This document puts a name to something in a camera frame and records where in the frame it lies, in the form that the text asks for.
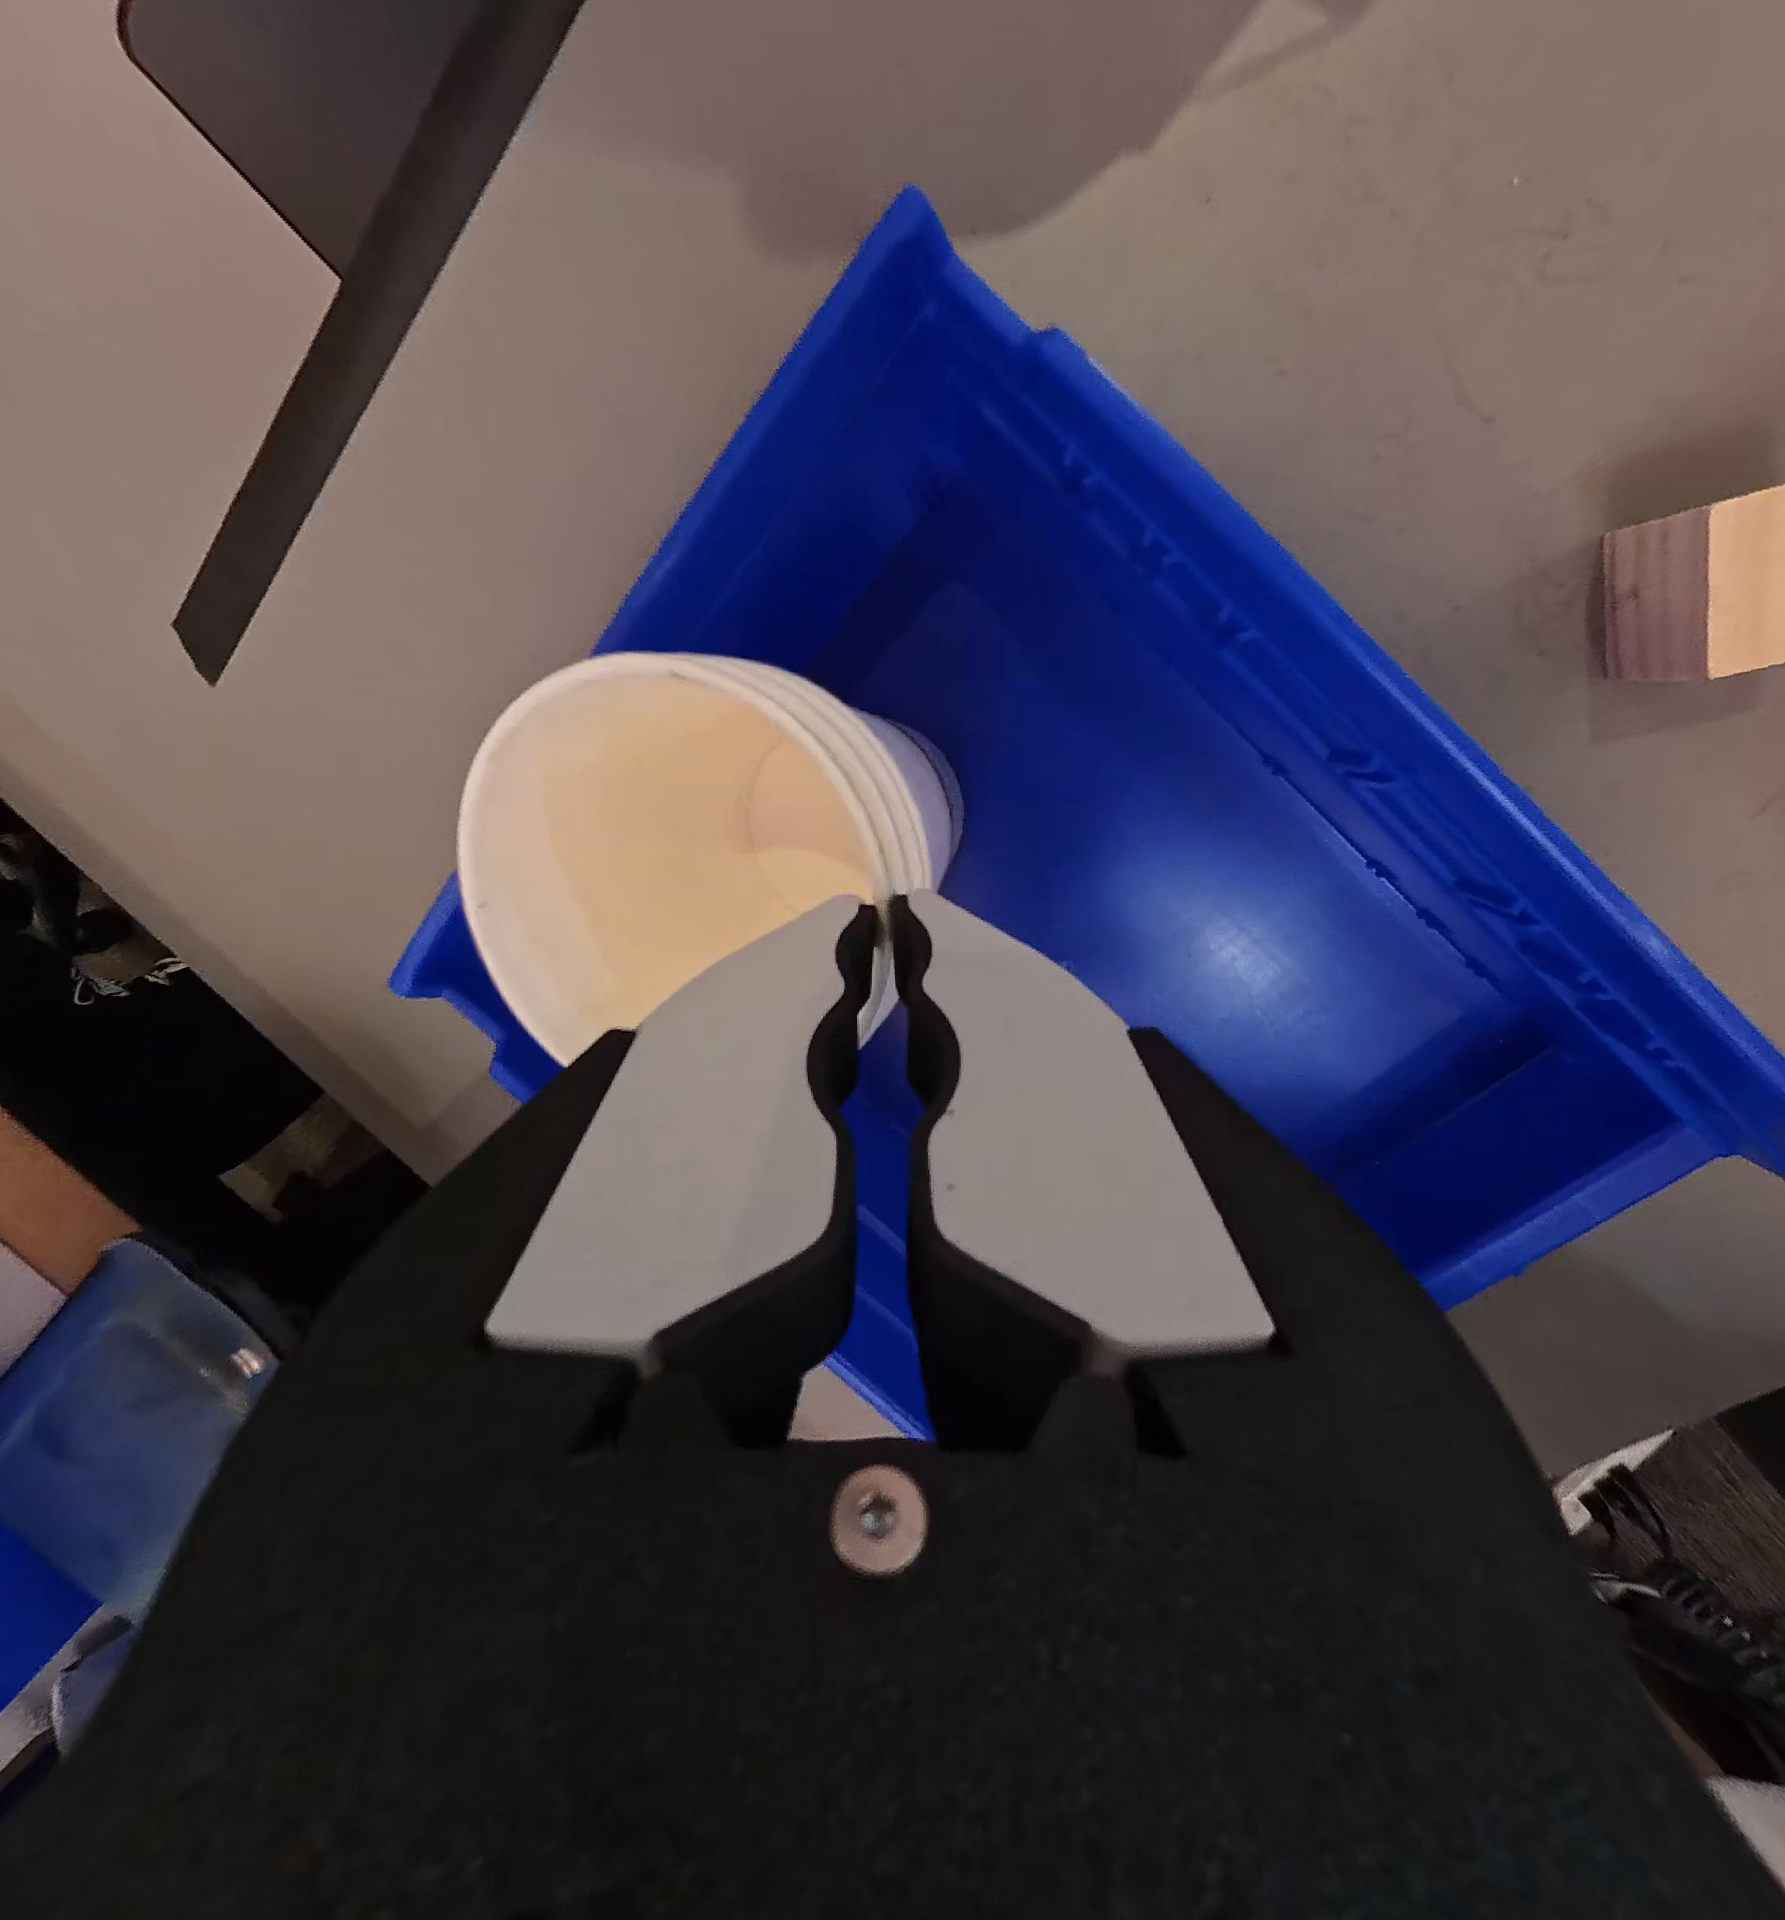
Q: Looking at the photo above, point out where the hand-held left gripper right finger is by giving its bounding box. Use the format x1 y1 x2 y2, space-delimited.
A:
893 895 1276 1449

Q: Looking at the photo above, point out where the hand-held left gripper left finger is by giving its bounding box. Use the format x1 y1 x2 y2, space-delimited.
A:
483 895 883 1449

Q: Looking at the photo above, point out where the blue plastic bin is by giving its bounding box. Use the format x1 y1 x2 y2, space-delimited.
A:
390 184 1785 1442

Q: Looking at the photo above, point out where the white paper cup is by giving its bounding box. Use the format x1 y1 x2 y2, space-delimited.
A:
771 682 969 903
712 660 916 908
742 672 937 903
457 651 901 1073

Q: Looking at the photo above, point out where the clear plastic container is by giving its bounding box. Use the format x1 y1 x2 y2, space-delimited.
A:
0 1241 282 1599

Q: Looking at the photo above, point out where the brown cardboard box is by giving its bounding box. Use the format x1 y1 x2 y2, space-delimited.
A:
0 1050 131 1299

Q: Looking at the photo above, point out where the light wooden cube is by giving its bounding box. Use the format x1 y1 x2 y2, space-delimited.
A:
1602 469 1785 685

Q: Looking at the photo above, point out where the black coiled cable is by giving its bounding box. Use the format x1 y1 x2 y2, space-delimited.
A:
1580 1469 1785 1786

